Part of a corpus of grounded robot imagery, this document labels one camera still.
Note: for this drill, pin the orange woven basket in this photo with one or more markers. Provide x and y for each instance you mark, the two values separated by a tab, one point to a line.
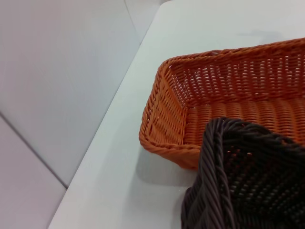
214	78

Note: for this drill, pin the dark brown woven basket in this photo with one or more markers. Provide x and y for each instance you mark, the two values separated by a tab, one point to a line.
191	210
262	181

